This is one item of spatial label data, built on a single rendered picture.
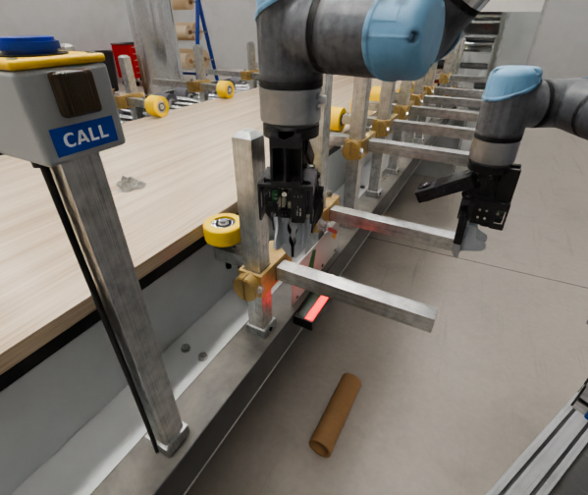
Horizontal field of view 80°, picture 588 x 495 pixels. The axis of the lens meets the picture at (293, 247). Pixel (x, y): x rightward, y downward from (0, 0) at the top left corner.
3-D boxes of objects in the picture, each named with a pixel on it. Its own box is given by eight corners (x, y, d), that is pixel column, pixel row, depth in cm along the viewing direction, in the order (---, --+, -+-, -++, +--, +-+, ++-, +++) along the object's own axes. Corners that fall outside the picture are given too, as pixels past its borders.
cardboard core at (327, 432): (362, 378, 135) (331, 448, 113) (359, 391, 140) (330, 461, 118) (343, 369, 139) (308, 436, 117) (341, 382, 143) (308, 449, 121)
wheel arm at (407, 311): (433, 324, 59) (439, 304, 56) (429, 338, 56) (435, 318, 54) (225, 253, 76) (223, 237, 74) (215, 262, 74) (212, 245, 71)
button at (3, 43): (77, 62, 27) (69, 35, 26) (22, 68, 24) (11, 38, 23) (45, 59, 28) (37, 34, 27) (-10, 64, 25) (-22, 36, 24)
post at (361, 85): (354, 227, 111) (374, 56, 85) (350, 233, 109) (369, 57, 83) (345, 225, 113) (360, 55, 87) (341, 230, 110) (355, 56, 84)
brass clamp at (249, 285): (294, 267, 73) (294, 247, 70) (258, 306, 63) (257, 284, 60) (269, 258, 75) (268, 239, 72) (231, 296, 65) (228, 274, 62)
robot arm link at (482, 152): (471, 140, 60) (475, 130, 66) (464, 166, 63) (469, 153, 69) (521, 145, 57) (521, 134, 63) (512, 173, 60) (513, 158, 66)
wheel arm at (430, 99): (496, 108, 144) (499, 99, 142) (495, 110, 142) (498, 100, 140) (377, 97, 164) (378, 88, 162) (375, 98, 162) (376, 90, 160)
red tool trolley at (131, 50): (159, 82, 810) (151, 41, 765) (136, 86, 750) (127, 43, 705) (142, 81, 823) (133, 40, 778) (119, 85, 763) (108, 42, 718)
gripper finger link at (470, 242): (478, 270, 72) (491, 231, 67) (448, 262, 74) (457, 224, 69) (480, 262, 74) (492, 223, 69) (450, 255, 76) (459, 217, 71)
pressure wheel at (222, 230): (242, 253, 79) (239, 207, 73) (251, 274, 73) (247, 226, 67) (207, 260, 77) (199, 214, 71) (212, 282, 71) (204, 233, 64)
